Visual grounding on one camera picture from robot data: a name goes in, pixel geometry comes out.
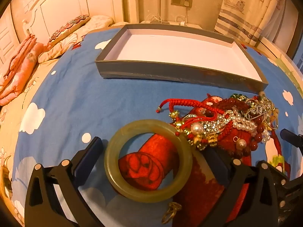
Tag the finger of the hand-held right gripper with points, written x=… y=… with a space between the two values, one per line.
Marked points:
x=291 y=198
x=293 y=138

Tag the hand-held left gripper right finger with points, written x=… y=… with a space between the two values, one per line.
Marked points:
x=216 y=167

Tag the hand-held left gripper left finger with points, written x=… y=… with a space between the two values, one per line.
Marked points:
x=88 y=158

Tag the green jade bangle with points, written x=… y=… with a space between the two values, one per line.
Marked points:
x=111 y=165

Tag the shallow grey cardboard box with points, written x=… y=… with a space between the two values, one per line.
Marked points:
x=165 y=72

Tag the large pearl earring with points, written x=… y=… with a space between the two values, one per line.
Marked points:
x=197 y=128
x=241 y=144

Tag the blue cartoon printed blanket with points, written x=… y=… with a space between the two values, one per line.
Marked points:
x=71 y=99

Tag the green bead ornament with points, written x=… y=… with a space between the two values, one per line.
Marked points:
x=239 y=97

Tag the yellow floral bed sheet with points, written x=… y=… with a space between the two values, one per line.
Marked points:
x=14 y=127

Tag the pink folded quilt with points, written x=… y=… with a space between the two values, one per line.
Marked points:
x=21 y=71

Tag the embroidered floral pillow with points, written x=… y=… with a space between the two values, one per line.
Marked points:
x=68 y=28

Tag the cream printed curtain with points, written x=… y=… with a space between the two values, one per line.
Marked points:
x=246 y=9

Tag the white bed headboard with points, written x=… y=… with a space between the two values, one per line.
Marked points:
x=59 y=2

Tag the white charger plug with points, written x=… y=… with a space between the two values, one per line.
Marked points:
x=187 y=4

